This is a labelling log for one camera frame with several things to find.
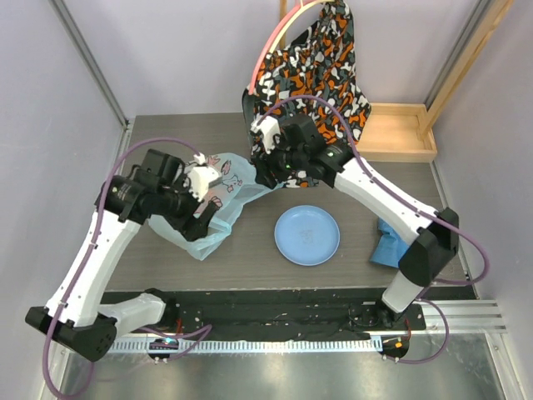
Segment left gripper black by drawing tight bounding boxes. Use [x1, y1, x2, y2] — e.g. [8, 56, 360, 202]
[157, 173, 217, 241]

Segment light blue plastic bag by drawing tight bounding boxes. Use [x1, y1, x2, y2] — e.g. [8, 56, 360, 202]
[148, 152, 271, 261]

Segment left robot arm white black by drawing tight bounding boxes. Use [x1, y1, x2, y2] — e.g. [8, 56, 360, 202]
[25, 149, 222, 362]

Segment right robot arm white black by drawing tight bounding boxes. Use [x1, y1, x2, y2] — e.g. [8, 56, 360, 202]
[251, 114, 459, 329]

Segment camouflage patterned fabric bag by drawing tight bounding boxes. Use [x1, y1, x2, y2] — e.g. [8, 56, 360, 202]
[242, 1, 371, 188]

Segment blue round plate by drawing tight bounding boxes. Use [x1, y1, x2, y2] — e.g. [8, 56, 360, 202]
[274, 205, 341, 267]

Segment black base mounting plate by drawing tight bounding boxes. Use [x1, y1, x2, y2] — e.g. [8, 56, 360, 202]
[99, 287, 478, 334]

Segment blue cloth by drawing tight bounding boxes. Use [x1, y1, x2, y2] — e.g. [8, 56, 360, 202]
[370, 218, 409, 268]

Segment pink cream hanger hoop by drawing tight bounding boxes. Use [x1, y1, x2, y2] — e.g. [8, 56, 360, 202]
[247, 1, 324, 95]

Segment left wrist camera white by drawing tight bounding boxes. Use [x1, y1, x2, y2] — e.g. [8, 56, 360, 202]
[185, 152, 222, 202]

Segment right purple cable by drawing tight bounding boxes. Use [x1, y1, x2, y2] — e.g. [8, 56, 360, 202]
[260, 94, 491, 363]

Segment purple cable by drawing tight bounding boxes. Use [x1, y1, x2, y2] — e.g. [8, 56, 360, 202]
[260, 94, 491, 363]
[41, 137, 214, 398]

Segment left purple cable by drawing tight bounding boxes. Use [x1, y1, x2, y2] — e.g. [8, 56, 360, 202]
[41, 137, 214, 398]

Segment white slotted cable duct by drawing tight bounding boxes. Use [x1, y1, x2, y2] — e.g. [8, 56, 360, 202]
[107, 335, 382, 355]

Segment wooden rack frame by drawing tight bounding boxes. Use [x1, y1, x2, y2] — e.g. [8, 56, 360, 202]
[279, 0, 516, 163]

